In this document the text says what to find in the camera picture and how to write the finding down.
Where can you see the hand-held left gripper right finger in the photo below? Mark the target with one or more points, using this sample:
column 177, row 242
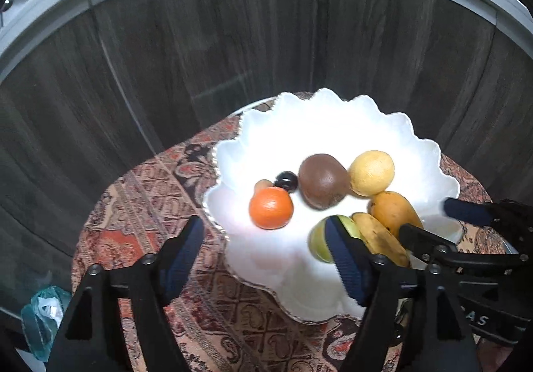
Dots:
column 345, row 259

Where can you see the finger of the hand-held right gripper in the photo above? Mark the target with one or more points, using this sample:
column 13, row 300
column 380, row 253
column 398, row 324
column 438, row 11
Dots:
column 420, row 238
column 468, row 210

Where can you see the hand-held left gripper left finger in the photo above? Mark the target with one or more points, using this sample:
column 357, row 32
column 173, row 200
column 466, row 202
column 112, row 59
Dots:
column 183, row 259

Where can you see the green apple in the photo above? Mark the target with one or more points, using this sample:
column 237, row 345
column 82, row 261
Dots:
column 318, row 243

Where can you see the yellow mango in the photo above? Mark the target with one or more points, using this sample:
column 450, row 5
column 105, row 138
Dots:
column 393, row 211

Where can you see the spotted yellow banana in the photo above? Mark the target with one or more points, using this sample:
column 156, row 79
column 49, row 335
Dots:
column 381, row 238

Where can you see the white scalloped plate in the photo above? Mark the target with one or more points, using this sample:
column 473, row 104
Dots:
column 266, row 255

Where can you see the orange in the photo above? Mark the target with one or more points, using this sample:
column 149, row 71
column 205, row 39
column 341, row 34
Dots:
column 270, row 207

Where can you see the dark plum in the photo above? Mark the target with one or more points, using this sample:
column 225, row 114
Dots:
column 286, row 180

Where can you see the small tan fruit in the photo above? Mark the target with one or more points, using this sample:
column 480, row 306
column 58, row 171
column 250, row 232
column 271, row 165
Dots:
column 262, row 185

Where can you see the person's right forearm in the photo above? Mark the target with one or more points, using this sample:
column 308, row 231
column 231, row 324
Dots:
column 499, row 357

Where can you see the paisley patterned tablecloth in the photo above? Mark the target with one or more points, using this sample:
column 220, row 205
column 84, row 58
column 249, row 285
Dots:
column 145, row 205

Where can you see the yellow lemon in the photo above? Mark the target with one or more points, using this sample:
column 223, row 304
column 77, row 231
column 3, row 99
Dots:
column 370, row 173

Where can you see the brown kiwi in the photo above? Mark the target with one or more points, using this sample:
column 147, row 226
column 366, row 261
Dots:
column 322, row 180

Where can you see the teal plastic bag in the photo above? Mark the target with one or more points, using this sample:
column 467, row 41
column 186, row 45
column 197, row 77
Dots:
column 41, row 322

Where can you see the dark wood cabinet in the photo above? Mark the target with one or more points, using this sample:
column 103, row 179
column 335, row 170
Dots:
column 208, row 43

